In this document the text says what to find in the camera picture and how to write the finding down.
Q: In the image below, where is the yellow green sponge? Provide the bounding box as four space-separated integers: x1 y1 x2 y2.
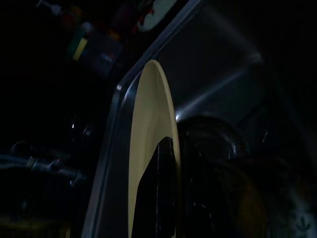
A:
66 27 90 61

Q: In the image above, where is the clear plastic box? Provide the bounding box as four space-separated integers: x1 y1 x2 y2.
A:
81 32 124 77

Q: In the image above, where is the pale green cloth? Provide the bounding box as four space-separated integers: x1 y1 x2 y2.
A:
138 0 179 32

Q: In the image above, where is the red handled tool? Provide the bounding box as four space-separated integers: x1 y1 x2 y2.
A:
133 6 157 33

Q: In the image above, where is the cream ceramic plate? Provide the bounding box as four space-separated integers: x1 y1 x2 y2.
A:
128 59 183 238

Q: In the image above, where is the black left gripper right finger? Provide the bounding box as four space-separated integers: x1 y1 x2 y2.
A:
177 153 231 238

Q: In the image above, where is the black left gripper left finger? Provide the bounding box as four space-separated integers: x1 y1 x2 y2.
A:
130 135 178 238

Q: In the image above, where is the steel sink faucet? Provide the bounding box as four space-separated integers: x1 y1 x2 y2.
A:
0 138 90 189

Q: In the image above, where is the stainless steel sink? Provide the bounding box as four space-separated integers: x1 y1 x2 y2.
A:
81 0 317 238

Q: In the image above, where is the floral printed ceramic bowl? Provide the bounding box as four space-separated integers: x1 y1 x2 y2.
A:
289 210 315 234

